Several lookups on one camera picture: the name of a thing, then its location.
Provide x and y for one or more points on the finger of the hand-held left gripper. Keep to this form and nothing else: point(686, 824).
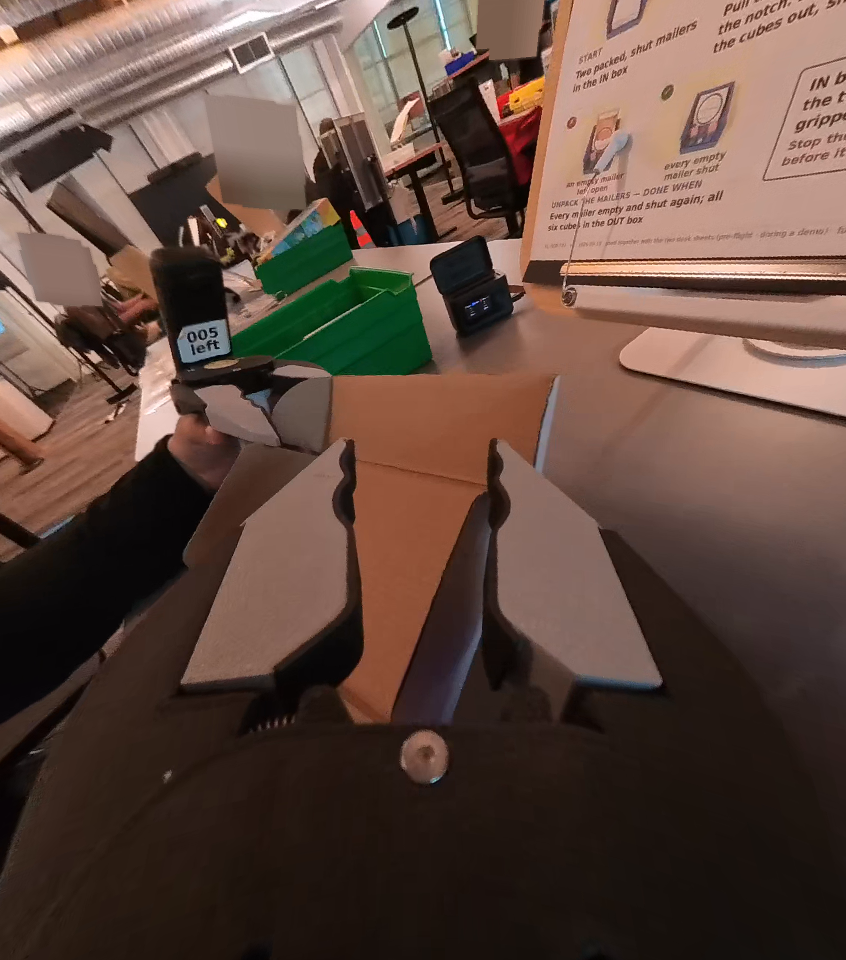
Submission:
point(232, 412)
point(288, 405)

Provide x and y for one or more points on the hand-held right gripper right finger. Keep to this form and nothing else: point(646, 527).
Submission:
point(565, 600)

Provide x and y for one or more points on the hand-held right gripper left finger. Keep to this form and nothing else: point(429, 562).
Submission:
point(280, 600)

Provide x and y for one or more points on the white cardboard mailer box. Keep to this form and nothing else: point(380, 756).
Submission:
point(423, 435)

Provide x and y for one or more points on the person's left forearm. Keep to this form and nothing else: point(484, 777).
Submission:
point(55, 600)

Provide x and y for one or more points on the person's left hand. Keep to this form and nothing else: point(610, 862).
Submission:
point(202, 450)

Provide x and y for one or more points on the black monitor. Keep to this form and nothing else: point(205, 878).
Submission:
point(168, 206)

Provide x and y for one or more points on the colourful printed pack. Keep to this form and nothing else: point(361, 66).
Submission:
point(307, 225)

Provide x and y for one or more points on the orange traffic cone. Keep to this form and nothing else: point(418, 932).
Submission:
point(361, 232)

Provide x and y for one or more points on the black studio light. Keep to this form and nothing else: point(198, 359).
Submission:
point(55, 157)

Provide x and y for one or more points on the black charging case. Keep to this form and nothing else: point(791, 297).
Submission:
point(468, 292)

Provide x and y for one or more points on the blue bucket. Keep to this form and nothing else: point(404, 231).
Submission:
point(408, 226)

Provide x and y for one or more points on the black mesh office chair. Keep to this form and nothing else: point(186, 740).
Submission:
point(475, 157)

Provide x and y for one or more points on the instruction sheet on stand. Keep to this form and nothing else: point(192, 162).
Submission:
point(768, 360)

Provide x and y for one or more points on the black floor lamp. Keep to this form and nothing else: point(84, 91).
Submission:
point(415, 67)

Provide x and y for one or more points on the red bag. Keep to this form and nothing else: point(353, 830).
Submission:
point(520, 142)

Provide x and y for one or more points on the yellow case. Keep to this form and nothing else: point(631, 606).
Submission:
point(526, 96)

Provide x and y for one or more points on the printed instruction sheet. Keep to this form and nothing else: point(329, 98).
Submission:
point(730, 112)

